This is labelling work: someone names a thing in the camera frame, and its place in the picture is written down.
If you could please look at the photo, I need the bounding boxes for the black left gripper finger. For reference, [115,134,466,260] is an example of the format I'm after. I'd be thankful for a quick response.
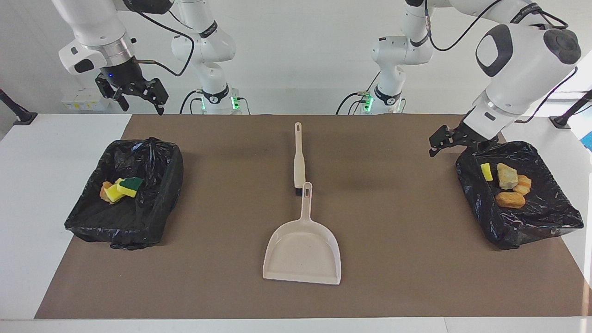
[469,139,499,153]
[428,125,468,158]

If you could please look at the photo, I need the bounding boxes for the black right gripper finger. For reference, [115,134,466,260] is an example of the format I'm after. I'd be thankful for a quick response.
[95,74,130,112]
[141,78,169,116]

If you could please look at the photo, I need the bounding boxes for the pale beige bread chunk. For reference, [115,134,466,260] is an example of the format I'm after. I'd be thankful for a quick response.
[497,162,519,191]

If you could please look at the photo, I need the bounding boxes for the orange striped croissant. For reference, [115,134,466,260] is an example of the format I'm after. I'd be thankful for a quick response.
[512,174,532,196]

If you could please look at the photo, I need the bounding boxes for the brown oval bread roll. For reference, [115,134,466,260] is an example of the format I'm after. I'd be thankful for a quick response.
[495,191,527,210]

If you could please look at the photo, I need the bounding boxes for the beige hand brush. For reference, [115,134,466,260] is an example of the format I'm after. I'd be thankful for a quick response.
[294,122,307,195]

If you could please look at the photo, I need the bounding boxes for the beige plastic dustpan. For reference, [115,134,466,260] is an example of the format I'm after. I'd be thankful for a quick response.
[262,182,342,285]

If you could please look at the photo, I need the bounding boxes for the bin with smooth black bag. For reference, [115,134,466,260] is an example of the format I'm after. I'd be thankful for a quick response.
[456,141,584,251]

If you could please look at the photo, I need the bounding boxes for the bin with knotted black bag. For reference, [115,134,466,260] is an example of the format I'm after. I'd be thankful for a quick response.
[65,137,184,251]

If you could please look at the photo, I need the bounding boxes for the black pole stand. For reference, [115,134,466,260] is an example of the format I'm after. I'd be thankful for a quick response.
[0,89,38,126]
[549,89,592,129]

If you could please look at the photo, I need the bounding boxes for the brown table mat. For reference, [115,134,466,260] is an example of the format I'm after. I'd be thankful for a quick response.
[35,114,592,320]

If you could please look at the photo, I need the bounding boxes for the black right base cable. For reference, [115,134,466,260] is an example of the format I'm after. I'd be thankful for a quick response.
[179,89,251,115]

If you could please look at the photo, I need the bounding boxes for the black base cable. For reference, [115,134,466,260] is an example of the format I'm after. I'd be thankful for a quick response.
[179,89,251,115]
[336,72,381,115]

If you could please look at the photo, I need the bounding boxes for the white wall socket boxes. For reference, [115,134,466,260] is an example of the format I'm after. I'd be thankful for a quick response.
[61,89,111,111]

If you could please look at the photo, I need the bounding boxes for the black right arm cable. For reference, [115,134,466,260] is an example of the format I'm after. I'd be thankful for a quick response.
[129,0,196,77]

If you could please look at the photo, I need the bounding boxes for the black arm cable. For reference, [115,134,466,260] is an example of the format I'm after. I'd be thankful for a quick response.
[129,0,196,77]
[425,0,579,124]

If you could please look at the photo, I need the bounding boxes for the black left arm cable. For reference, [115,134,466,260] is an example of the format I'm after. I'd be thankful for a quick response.
[425,0,579,124]

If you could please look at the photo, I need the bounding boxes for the black left base cable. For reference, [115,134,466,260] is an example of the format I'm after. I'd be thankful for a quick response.
[336,72,381,115]

